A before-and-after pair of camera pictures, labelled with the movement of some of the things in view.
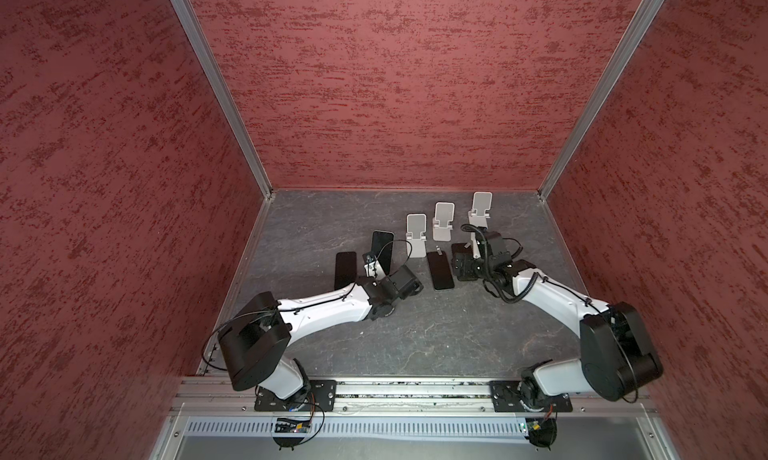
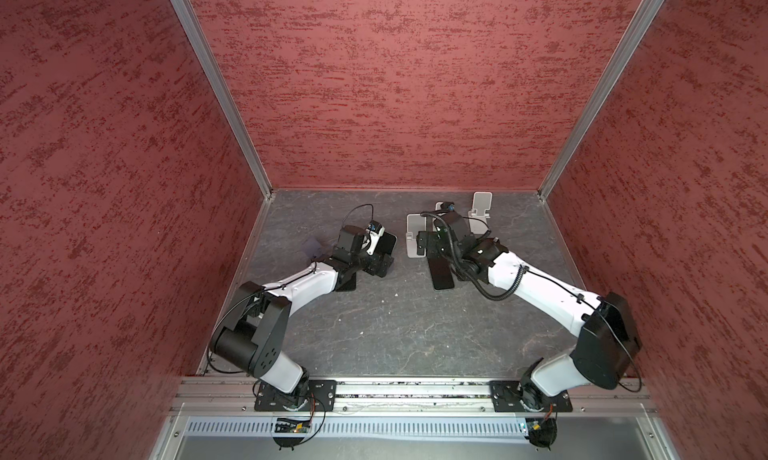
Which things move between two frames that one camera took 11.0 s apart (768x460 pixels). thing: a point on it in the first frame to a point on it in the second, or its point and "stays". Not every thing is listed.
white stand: (415, 238) stays
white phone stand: (482, 202) stays
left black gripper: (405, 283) to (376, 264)
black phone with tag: (441, 274) stays
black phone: (382, 245) stays
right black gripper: (467, 270) to (433, 237)
